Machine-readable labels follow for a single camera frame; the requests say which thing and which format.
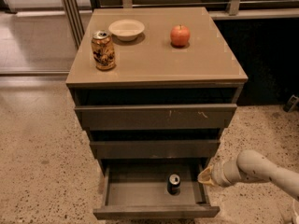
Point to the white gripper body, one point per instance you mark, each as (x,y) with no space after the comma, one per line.
(219,174)

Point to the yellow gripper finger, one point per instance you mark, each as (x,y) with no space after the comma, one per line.
(208,170)
(205,179)

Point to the dark blue pepsi can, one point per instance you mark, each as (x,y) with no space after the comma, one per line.
(173,184)

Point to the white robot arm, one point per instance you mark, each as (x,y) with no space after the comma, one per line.
(250,166)

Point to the grey open bottom drawer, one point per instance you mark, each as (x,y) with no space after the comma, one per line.
(139,191)

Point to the grey drawer cabinet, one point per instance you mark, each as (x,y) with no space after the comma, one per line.
(152,71)

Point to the grey middle drawer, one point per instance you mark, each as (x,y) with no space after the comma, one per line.
(162,149)

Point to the grey top drawer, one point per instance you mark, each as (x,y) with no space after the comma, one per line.
(155,117)

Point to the gold patterned drink can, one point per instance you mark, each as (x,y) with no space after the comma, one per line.
(103,50)

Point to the small grey floor device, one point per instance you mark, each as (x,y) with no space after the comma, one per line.
(291,104)

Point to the red apple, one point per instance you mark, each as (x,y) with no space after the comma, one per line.
(180,35)

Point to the white bowl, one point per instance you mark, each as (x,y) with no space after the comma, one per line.
(126,30)

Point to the grey metal railing frame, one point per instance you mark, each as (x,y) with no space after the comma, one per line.
(235,18)

